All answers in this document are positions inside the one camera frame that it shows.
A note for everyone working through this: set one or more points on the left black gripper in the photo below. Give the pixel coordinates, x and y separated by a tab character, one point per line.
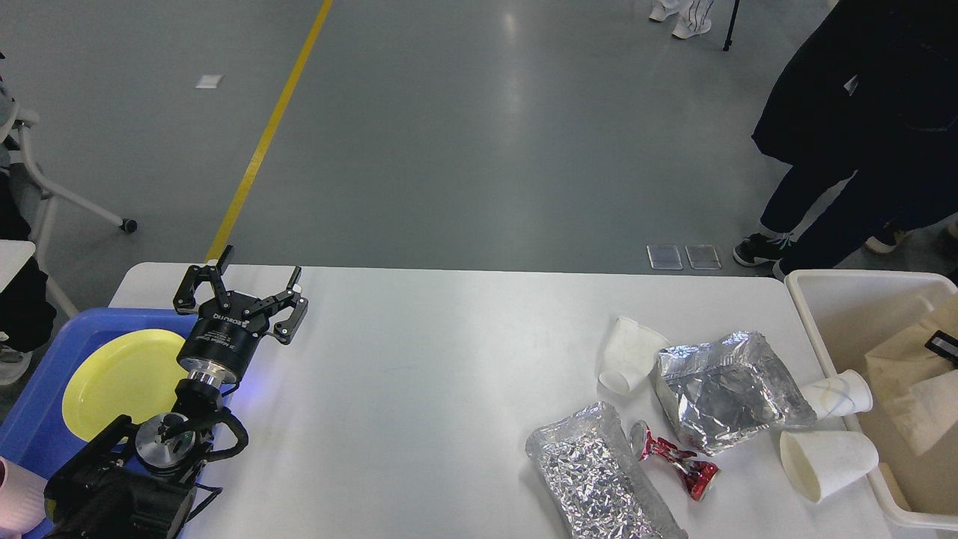
222	341

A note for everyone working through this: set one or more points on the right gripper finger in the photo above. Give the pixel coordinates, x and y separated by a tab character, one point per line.
944	345

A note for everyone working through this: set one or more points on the brown paper bag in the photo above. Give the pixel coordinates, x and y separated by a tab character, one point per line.
916	393

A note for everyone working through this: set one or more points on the yellow plastic plate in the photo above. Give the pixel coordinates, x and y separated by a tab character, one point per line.
135	374

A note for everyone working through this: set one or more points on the large white paper cup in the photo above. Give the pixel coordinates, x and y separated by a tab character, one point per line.
819	464

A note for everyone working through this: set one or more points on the pink cup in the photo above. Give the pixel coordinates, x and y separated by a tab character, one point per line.
22	500

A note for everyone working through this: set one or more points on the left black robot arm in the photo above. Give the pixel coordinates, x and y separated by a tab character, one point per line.
140	480

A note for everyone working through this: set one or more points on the person at right edge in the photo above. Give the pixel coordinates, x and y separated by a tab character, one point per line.
893	236

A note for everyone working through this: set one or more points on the beige plastic bin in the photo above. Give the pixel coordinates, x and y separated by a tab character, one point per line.
847	313

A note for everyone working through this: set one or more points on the white paper cup upright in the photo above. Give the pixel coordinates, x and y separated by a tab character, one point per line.
838	396

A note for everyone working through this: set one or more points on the seated person at left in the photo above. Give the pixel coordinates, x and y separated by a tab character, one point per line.
26	315

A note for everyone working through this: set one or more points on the white side table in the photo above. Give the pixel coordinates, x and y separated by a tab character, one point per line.
14	255

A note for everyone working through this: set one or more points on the silver foil bag rear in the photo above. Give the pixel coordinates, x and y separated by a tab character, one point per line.
719	394

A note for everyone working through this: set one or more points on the silver foil bag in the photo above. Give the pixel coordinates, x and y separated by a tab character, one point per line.
719	394
594	479

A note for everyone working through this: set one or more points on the blue plastic tray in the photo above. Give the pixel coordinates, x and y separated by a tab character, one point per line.
34	434

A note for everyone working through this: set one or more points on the floor socket plate right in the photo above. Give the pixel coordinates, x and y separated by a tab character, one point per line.
703	257

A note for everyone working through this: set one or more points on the floor socket plate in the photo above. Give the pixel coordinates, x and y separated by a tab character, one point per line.
703	257
665	257

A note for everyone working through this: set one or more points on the person with black sneakers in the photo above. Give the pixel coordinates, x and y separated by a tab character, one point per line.
865	115

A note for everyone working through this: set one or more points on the crushed red soda can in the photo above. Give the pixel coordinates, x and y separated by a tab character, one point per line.
695	473

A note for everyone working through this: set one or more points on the office chair left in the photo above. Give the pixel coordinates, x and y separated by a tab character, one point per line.
17	128

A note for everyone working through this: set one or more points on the floor socket plate left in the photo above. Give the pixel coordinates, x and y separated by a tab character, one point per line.
665	257

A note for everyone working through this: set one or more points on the white paper cup lying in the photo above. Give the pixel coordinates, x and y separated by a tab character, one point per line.
629	354

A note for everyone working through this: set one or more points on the black tripod leg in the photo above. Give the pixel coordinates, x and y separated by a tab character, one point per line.
728	41

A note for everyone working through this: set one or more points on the silver foil bag front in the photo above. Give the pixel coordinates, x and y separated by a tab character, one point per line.
594	479

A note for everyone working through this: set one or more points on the person in white trousers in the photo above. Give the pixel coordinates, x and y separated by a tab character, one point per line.
692	18

